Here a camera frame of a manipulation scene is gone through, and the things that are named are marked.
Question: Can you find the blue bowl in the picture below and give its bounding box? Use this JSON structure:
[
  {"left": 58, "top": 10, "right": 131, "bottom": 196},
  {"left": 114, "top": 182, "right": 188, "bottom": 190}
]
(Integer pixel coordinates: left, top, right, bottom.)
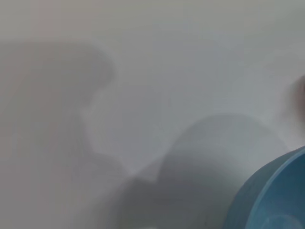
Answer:
[{"left": 223, "top": 146, "right": 305, "bottom": 229}]

